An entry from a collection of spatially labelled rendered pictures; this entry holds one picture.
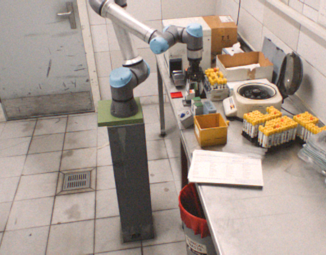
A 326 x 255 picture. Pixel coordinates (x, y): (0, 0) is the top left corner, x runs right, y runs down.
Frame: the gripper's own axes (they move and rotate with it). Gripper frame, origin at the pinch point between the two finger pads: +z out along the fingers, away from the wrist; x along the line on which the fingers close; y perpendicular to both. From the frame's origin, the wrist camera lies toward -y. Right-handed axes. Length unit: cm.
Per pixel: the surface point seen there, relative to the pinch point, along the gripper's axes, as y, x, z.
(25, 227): -10, -114, 103
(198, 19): -77, 8, -13
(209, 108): 8.5, 7.1, 5.4
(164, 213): -18, -20, 103
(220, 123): 15.2, 11.5, 10.3
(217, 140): 26.9, 8.8, 12.3
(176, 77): -41.7, -8.0, 11.2
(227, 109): -1.0, 17.6, 11.8
